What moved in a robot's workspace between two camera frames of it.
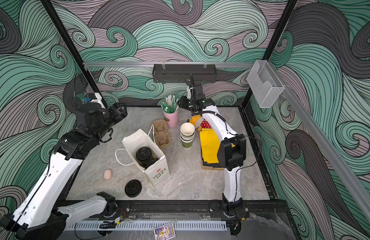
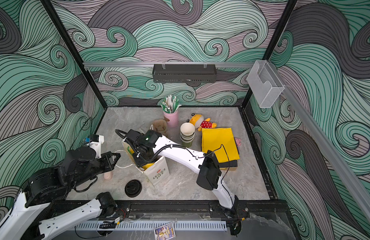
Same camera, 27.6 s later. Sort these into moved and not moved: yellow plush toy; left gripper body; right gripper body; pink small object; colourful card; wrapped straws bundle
Moved: left gripper body; right gripper body
Not moved: colourful card; wrapped straws bundle; yellow plush toy; pink small object
